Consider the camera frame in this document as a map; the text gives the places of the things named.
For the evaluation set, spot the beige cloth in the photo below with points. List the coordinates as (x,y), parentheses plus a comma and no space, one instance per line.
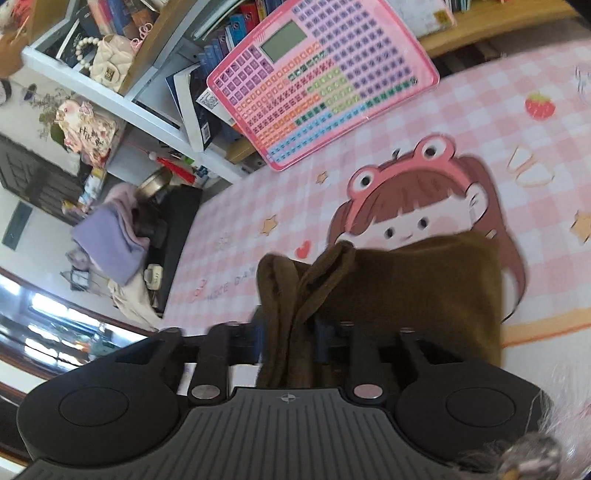
(133,301)

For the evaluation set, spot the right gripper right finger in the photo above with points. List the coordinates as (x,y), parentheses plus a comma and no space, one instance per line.
(347,359)

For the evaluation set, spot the red hanging tassel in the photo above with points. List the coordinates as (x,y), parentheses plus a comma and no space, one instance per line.
(179,169)

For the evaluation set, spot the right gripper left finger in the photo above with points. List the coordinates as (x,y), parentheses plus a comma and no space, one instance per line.
(224,346)

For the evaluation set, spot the pink keyboard learning toy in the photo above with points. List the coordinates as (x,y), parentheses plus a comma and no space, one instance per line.
(315,70)

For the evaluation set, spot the black tray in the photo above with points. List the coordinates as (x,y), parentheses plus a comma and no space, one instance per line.
(177,210)

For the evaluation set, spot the white bookshelf frame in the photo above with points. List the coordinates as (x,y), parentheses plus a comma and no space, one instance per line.
(144,100)

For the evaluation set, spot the purple folded garment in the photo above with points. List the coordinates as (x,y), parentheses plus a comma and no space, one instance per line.
(108,237)

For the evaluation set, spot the pink checkered table mat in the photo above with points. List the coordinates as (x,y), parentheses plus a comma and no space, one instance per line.
(502,149)

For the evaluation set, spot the brass bowl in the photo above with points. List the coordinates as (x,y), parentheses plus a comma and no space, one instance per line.
(153,184)

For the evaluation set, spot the white leaning book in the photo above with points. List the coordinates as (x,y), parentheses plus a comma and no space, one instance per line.
(188,86)

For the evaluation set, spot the brown garment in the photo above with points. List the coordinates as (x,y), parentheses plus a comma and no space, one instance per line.
(448,288)

